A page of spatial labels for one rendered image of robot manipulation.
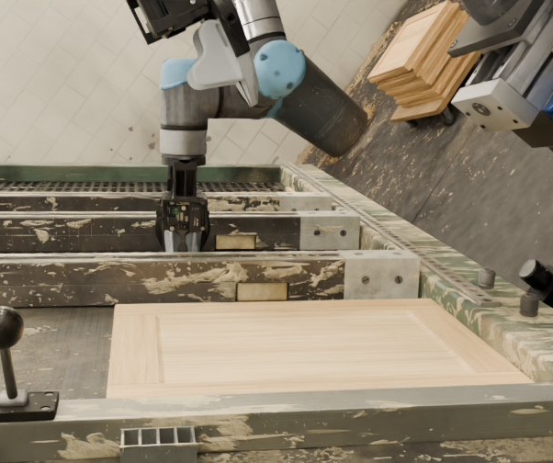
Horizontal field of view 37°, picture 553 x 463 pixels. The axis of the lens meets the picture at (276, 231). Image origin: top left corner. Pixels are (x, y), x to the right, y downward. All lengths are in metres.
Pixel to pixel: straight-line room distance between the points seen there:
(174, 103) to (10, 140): 5.10
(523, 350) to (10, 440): 0.59
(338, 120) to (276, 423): 4.84
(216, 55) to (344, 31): 6.11
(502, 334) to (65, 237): 0.90
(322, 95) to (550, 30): 4.18
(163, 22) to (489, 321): 0.59
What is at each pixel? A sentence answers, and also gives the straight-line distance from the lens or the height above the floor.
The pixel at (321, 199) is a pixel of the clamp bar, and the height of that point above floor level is 0.94.
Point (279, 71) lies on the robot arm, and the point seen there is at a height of 1.30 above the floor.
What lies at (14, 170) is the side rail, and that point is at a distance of 2.66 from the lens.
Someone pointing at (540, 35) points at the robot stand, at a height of 0.98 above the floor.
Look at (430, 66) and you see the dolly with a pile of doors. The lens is 4.35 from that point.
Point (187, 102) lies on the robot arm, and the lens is 1.30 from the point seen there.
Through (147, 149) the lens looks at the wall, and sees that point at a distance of 6.42.
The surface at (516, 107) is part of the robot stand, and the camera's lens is 1.41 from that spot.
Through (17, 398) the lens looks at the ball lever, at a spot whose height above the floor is 1.37.
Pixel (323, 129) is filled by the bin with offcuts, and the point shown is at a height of 0.23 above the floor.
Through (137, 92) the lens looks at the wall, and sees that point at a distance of 6.44.
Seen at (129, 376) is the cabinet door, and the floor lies 1.27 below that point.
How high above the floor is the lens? 1.46
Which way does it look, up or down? 14 degrees down
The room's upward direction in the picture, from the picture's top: 54 degrees counter-clockwise
